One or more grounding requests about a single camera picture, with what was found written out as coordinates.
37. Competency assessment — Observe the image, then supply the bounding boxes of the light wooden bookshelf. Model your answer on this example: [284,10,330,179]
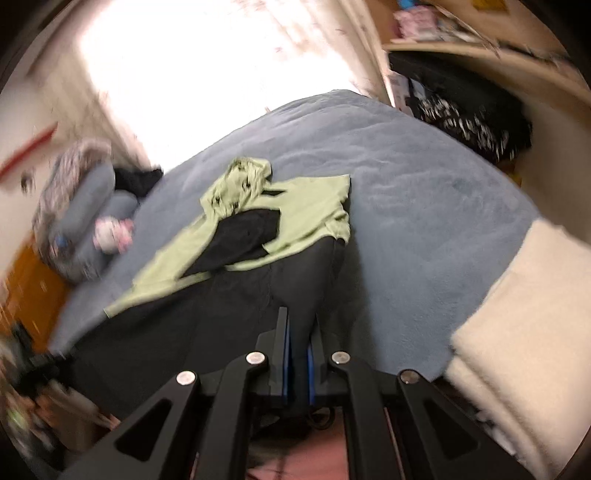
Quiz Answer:
[365,0,591,121]

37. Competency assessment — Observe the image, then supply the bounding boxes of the green and black hooded jacket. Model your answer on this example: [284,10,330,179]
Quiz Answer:
[69,157,352,421]

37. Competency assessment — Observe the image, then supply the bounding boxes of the black bag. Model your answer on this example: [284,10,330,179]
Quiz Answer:
[388,51,534,162]

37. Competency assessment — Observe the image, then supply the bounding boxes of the orange wooden headboard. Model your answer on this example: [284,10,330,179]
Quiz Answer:
[0,244,70,342]

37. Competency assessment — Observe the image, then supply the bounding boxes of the pink cat plush toy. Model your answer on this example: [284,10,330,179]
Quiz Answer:
[92,216,134,254]

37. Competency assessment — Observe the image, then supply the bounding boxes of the black white patterned cloth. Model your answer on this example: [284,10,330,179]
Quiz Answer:
[418,95,511,162]

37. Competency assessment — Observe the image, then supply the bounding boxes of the white floral curtain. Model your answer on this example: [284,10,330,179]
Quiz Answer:
[78,0,393,171]

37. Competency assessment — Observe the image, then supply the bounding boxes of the cream folded blanket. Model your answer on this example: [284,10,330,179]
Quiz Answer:
[445,220,591,476]

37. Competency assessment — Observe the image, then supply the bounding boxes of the floral folded blanket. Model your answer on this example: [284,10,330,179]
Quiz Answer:
[32,141,112,250]

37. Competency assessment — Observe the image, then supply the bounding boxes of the white printed carton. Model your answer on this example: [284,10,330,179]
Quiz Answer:
[388,74,416,114]

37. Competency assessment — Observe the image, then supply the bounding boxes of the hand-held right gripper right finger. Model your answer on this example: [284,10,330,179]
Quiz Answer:
[307,318,536,480]

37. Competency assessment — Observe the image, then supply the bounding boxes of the red wall shelf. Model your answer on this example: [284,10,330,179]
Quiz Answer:
[0,127,58,178]

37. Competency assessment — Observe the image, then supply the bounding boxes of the stack of pink white boxes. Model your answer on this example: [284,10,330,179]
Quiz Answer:
[394,9,439,40]

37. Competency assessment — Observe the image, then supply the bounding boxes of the blue-grey fleece bed blanket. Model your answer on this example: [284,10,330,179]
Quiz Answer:
[48,90,543,384]

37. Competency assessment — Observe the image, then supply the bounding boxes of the black fuzzy cloth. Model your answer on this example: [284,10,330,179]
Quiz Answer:
[113,167,163,199]

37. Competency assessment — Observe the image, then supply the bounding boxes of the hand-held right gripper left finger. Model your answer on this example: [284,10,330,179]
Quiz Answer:
[60,307,291,480]

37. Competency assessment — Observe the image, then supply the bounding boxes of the grey-blue rolled pillow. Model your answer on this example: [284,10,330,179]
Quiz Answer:
[60,191,139,283]
[51,161,116,232]

